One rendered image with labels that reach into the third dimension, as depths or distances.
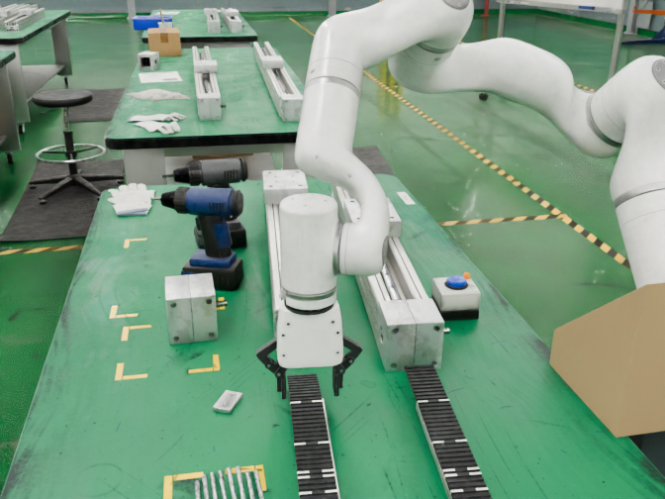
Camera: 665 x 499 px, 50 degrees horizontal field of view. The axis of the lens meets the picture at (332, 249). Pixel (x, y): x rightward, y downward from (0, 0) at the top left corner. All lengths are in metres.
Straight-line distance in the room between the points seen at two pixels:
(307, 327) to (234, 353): 0.29
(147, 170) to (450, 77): 1.89
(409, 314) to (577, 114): 0.48
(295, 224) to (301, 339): 0.19
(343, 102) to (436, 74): 0.24
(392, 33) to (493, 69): 0.20
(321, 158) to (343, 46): 0.20
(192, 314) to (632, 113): 0.85
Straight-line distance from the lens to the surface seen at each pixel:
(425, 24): 1.20
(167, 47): 4.96
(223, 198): 1.50
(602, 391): 1.22
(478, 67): 1.30
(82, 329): 1.48
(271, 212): 1.76
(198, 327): 1.37
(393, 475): 1.07
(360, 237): 1.01
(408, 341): 1.26
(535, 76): 1.31
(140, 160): 3.00
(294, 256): 1.02
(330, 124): 1.10
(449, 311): 1.45
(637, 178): 1.32
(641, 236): 1.30
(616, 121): 1.37
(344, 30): 1.20
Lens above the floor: 1.47
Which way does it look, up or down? 23 degrees down
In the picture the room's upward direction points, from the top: straight up
